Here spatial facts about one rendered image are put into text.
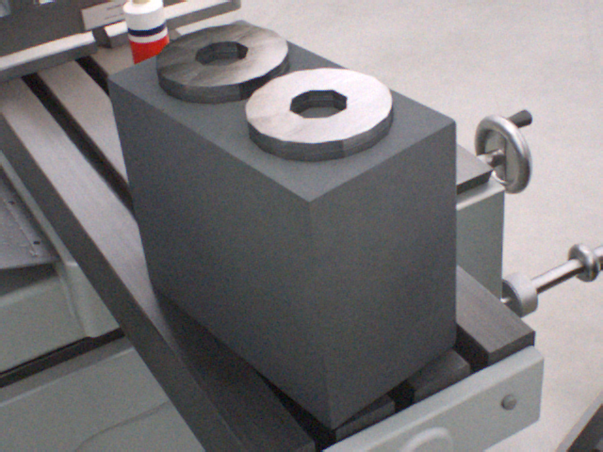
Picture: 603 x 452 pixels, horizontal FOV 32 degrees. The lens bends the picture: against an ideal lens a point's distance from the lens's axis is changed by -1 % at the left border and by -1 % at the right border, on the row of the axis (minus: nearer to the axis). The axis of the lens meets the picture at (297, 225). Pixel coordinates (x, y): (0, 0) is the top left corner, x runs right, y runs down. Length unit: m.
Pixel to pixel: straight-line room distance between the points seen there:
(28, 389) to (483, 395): 0.53
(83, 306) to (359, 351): 0.44
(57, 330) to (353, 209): 0.54
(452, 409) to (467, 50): 2.41
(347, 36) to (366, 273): 2.58
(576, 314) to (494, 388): 1.42
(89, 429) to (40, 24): 0.44
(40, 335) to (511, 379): 0.52
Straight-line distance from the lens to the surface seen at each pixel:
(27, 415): 1.14
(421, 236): 0.68
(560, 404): 1.99
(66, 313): 1.09
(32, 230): 1.07
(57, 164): 1.03
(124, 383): 1.16
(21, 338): 1.09
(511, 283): 1.43
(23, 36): 1.20
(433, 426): 0.74
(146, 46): 1.11
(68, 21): 1.21
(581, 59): 3.07
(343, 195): 0.61
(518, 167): 1.48
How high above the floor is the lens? 1.43
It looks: 36 degrees down
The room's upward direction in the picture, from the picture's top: 6 degrees counter-clockwise
